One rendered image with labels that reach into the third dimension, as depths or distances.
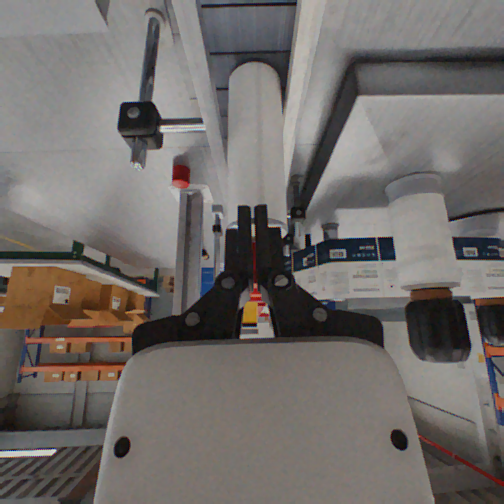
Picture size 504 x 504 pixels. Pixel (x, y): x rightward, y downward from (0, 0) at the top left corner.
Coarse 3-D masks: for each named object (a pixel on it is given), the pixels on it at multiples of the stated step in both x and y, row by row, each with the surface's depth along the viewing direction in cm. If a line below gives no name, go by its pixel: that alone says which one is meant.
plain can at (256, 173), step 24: (240, 72) 24; (264, 72) 24; (240, 96) 23; (264, 96) 23; (240, 120) 23; (264, 120) 23; (240, 144) 22; (264, 144) 22; (240, 168) 22; (264, 168) 21; (240, 192) 21; (264, 192) 21
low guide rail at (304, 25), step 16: (304, 0) 17; (304, 16) 18; (304, 32) 19; (304, 48) 20; (304, 64) 21; (288, 80) 24; (288, 96) 24; (288, 112) 26; (288, 128) 28; (288, 144) 31
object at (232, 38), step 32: (224, 0) 20; (256, 0) 20; (288, 0) 20; (224, 32) 22; (256, 32) 22; (288, 32) 22; (224, 64) 25; (288, 64) 25; (224, 96) 28; (224, 128) 33
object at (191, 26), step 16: (176, 0) 13; (192, 0) 13; (176, 16) 13; (192, 16) 13; (192, 32) 14; (192, 48) 15; (192, 64) 16; (208, 64) 16; (208, 80) 17; (208, 96) 18; (208, 112) 20; (208, 128) 21; (224, 144) 25; (224, 160) 26; (224, 176) 29; (224, 192) 32
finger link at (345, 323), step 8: (336, 312) 12; (344, 312) 12; (352, 312) 12; (336, 320) 11; (344, 320) 11; (352, 320) 11; (360, 320) 11; (368, 320) 11; (376, 320) 11; (336, 328) 11; (344, 328) 11; (352, 328) 11; (360, 328) 11; (368, 328) 11; (376, 328) 11; (352, 336) 11; (360, 336) 11; (368, 336) 11; (376, 336) 11
